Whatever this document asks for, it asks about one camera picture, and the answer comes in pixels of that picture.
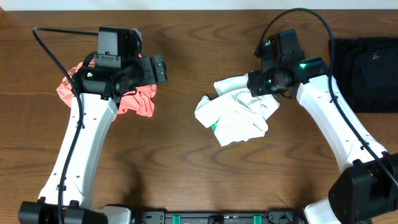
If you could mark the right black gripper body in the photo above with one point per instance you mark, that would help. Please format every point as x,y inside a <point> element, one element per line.
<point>263,84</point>

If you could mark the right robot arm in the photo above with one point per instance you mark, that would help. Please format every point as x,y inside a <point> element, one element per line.
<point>363,190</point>

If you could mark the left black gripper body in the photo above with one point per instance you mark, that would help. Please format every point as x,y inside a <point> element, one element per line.
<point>140,73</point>

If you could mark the pink printed t-shirt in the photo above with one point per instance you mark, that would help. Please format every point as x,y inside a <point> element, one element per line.
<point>139,100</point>

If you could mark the white t-shirt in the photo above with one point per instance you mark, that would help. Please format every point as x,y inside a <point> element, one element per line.
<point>235,115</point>

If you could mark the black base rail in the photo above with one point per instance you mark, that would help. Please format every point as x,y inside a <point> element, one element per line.
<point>267,217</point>

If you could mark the black fabric container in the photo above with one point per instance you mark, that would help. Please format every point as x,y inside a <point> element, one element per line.
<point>365,70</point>

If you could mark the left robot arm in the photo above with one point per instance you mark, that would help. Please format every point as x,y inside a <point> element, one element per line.
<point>67,197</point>

